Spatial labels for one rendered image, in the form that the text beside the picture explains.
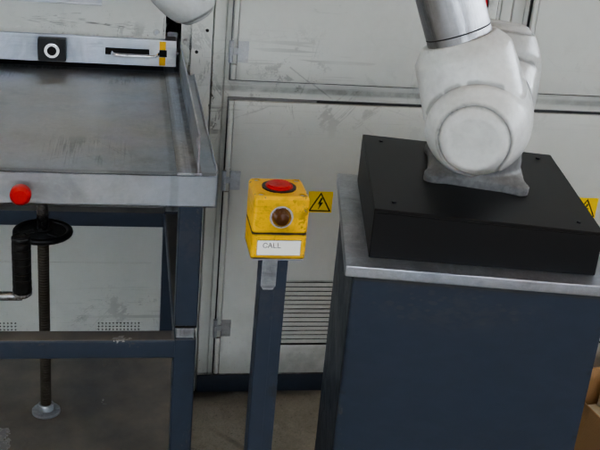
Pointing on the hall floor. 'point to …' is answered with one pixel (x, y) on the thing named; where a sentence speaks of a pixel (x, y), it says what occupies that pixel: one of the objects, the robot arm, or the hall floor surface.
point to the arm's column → (454, 366)
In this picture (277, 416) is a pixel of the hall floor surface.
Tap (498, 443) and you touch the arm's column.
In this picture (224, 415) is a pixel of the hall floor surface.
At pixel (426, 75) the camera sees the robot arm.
